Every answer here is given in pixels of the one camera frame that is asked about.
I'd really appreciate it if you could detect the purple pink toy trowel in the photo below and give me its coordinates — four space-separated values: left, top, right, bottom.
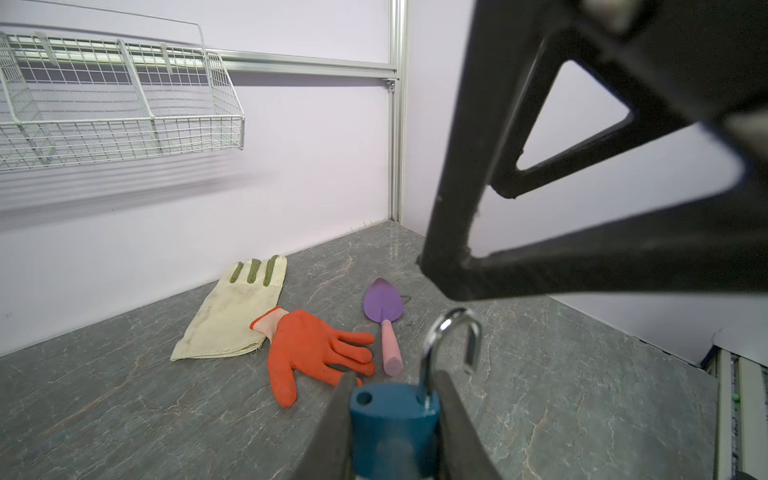
363 278 404 376

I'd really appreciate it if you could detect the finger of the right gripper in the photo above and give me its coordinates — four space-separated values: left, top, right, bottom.
420 1 767 301

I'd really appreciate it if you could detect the white wire wall shelf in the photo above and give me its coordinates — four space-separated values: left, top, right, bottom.
1 1 245 172

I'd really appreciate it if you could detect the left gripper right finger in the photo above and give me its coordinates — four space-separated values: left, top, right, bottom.
433 371 501 480

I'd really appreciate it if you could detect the red rubber glove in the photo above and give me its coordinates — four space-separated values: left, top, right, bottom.
250 307 376 407

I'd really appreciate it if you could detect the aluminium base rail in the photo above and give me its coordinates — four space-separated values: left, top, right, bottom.
702 346 767 479

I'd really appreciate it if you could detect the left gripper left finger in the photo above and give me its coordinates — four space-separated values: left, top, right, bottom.
290 372 358 479

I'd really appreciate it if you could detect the cream work glove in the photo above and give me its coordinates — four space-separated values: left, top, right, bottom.
170 255 287 361

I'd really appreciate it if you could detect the small blue padlock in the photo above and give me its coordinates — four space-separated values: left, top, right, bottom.
349 307 482 479

